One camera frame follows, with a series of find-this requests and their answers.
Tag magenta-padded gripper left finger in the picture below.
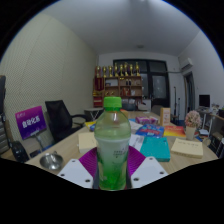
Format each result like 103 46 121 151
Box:
57 147 100 190

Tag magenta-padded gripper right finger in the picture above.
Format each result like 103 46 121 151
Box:
127 145 169 190

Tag green-capped clear drink bottle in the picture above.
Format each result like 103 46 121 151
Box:
93 96 132 191

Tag teal book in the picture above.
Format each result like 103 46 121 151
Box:
139 136 172 164

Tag silver metal bowl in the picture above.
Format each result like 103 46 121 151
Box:
39 151 65 171

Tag cream book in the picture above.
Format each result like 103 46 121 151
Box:
77 131 99 154

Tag white paper sheet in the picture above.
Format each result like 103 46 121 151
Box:
128 132 145 152

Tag blue and red book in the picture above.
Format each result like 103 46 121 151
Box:
134 123 166 139

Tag pale yellow book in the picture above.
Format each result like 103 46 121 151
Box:
170 137 205 160

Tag orange and red book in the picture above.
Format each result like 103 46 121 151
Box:
162 125 187 138

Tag pink tissue pack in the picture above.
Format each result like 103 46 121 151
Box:
135 115 159 126

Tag black office chair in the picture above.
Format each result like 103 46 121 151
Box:
44 99 88 144

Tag orange upright box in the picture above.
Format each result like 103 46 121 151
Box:
159 106 172 127

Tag small white side table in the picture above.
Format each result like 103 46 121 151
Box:
83 106 105 122

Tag pink flowers in white pot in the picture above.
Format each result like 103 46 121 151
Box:
184 110 203 141

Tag purple sign on stand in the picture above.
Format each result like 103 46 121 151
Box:
14 105 48 148

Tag dark glass door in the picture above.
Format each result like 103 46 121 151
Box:
112 58 171 109

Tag wooden shelf unit with trophies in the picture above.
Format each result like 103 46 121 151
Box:
92 61 144 109

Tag black computer monitor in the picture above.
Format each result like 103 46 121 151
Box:
198 94 211 109

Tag white wall air conditioner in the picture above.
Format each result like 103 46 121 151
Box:
179 57 195 73

